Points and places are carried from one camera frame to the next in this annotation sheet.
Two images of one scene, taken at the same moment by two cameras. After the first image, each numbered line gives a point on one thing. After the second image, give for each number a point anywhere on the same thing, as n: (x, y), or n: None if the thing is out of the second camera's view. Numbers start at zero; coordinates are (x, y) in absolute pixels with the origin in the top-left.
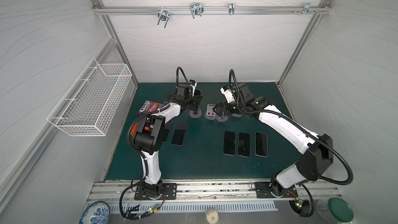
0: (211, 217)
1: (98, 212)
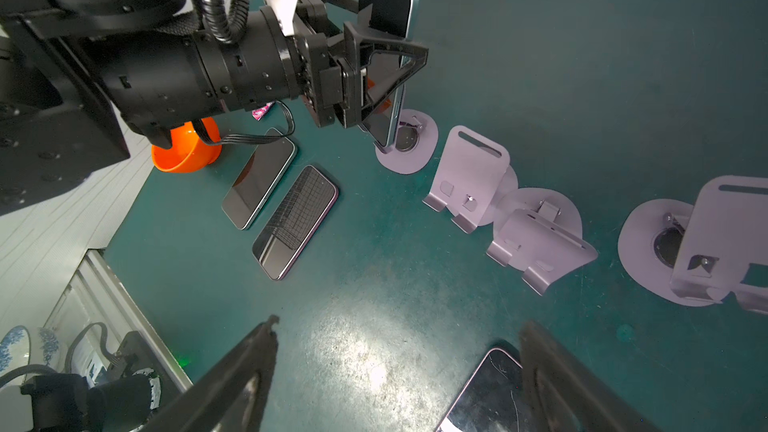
0: None
1: (15, 349)
